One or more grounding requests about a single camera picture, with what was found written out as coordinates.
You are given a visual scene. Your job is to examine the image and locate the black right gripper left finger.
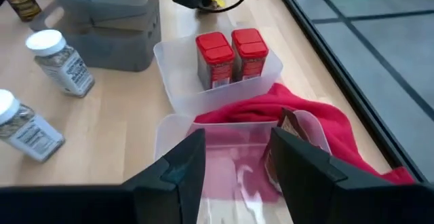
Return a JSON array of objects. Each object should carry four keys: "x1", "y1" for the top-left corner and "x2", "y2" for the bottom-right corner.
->
[{"x1": 121, "y1": 128, "x2": 207, "y2": 224}]

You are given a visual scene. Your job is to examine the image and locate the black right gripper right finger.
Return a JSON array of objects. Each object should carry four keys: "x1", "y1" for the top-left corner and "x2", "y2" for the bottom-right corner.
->
[{"x1": 270, "y1": 126, "x2": 391, "y2": 224}]

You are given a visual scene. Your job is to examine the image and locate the brown spice packet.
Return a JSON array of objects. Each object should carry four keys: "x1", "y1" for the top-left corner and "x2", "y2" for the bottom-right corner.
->
[{"x1": 263, "y1": 107, "x2": 323, "y2": 193}]

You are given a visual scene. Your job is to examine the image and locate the red-lid spice jar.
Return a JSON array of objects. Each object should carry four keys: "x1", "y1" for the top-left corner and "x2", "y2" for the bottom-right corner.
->
[
  {"x1": 231, "y1": 27, "x2": 270, "y2": 82},
  {"x1": 195, "y1": 31, "x2": 236, "y2": 91}
]

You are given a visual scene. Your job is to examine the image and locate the clear plastic bin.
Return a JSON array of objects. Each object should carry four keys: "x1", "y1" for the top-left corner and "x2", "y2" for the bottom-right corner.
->
[
  {"x1": 154, "y1": 109, "x2": 332, "y2": 224},
  {"x1": 153, "y1": 26, "x2": 284, "y2": 116}
]

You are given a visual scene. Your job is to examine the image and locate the red cloth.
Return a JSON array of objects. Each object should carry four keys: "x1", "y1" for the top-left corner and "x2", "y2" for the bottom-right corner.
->
[{"x1": 194, "y1": 82, "x2": 417, "y2": 186}]

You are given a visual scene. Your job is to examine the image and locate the dark grey translucent bin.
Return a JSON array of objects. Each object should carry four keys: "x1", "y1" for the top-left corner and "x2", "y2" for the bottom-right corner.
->
[{"x1": 29, "y1": 0, "x2": 162, "y2": 73}]

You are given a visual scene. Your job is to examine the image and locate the yellow-lid spice jar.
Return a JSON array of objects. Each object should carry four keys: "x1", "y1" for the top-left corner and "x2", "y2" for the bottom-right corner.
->
[{"x1": 0, "y1": 0, "x2": 43, "y2": 23}]

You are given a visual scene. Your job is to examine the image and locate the black metal rig frame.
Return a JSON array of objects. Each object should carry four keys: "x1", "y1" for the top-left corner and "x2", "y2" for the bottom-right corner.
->
[{"x1": 269, "y1": 0, "x2": 429, "y2": 184}]

